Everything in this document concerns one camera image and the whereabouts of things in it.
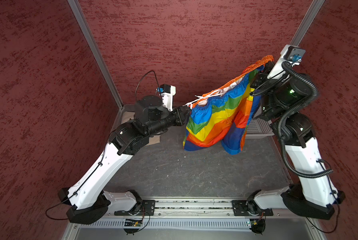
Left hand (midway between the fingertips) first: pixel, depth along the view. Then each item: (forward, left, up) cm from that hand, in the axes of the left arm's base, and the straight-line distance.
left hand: (189, 112), depth 56 cm
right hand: (+8, -25, +15) cm, 30 cm away
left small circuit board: (-31, +27, -48) cm, 63 cm away
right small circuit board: (-31, -35, -46) cm, 66 cm away
